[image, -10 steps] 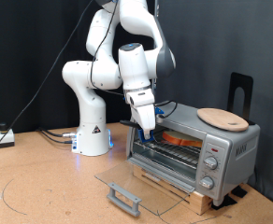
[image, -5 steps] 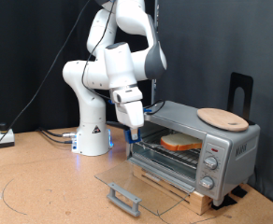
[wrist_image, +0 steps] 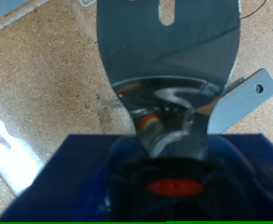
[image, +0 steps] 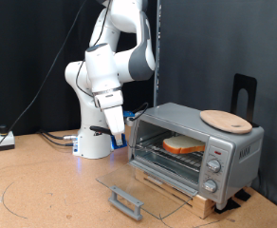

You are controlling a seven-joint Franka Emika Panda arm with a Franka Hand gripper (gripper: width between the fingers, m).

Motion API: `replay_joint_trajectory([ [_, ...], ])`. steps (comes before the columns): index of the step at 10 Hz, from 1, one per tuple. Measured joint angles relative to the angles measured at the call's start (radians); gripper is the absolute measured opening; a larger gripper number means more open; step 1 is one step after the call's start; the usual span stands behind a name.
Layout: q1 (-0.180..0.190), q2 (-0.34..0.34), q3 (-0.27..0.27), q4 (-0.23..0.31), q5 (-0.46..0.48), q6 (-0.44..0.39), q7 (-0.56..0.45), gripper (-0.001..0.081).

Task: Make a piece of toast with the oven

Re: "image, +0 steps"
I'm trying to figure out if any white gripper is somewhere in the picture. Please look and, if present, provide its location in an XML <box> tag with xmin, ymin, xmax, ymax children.
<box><xmin>103</xmin><ymin>104</ymin><xmax>126</xmax><ymax>147</ymax></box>

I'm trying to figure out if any glass oven door with handle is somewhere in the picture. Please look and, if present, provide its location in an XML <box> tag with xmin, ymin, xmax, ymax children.
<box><xmin>95</xmin><ymin>159</ymin><xmax>199</xmax><ymax>221</ymax></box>

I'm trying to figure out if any white bread slice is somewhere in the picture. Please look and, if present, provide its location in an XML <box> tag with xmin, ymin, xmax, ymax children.
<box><xmin>162</xmin><ymin>135</ymin><xmax>207</xmax><ymax>155</ymax></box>

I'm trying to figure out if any metal oven rack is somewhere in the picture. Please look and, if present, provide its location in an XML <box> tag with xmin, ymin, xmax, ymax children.
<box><xmin>135</xmin><ymin>130</ymin><xmax>207</xmax><ymax>174</ymax></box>

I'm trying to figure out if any silver oven knob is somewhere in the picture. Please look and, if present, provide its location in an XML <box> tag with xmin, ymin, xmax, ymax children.
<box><xmin>202</xmin><ymin>179</ymin><xmax>218</xmax><ymax>194</ymax></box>
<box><xmin>206</xmin><ymin>159</ymin><xmax>222</xmax><ymax>174</ymax></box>

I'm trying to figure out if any wooden block under oven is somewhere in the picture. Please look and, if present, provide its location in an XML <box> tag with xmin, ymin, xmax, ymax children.
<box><xmin>134</xmin><ymin>167</ymin><xmax>217</xmax><ymax>220</ymax></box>

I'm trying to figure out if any silver toaster oven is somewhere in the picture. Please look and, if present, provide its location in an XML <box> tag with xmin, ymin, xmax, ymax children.
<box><xmin>127</xmin><ymin>102</ymin><xmax>266</xmax><ymax>211</ymax></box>

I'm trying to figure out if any grey metal pole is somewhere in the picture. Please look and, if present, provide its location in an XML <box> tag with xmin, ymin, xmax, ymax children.
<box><xmin>153</xmin><ymin>0</ymin><xmax>162</xmax><ymax>107</ymax></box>

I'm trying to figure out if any round wooden cutting board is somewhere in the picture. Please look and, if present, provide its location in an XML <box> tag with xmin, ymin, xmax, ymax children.
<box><xmin>199</xmin><ymin>109</ymin><xmax>253</xmax><ymax>135</ymax></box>

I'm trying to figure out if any emergency stop button box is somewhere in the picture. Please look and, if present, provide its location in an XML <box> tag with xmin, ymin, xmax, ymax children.
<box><xmin>0</xmin><ymin>124</ymin><xmax>16</xmax><ymax>152</ymax></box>

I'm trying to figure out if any black foam pad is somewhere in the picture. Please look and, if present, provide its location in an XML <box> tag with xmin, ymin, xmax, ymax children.
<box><xmin>234</xmin><ymin>189</ymin><xmax>251</xmax><ymax>202</ymax></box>
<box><xmin>214</xmin><ymin>198</ymin><xmax>241</xmax><ymax>215</ymax></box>

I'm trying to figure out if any black metal bookend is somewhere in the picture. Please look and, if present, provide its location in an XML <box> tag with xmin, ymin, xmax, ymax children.
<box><xmin>231</xmin><ymin>73</ymin><xmax>260</xmax><ymax>128</ymax></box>

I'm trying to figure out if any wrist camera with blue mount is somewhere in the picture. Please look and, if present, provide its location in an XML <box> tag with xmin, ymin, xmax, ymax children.
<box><xmin>122</xmin><ymin>109</ymin><xmax>137</xmax><ymax>124</ymax></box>

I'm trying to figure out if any thin black camera cable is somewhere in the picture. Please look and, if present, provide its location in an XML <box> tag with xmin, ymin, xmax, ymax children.
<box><xmin>75</xmin><ymin>0</ymin><xmax>150</xmax><ymax>123</ymax></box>

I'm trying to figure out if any black base cable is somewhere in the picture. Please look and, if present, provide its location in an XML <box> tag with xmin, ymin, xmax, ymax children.
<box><xmin>38</xmin><ymin>131</ymin><xmax>76</xmax><ymax>147</ymax></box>
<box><xmin>38</xmin><ymin>128</ymin><xmax>80</xmax><ymax>142</ymax></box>

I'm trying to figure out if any long black power cable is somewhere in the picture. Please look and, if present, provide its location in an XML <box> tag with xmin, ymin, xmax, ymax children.
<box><xmin>0</xmin><ymin>0</ymin><xmax>89</xmax><ymax>166</ymax></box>

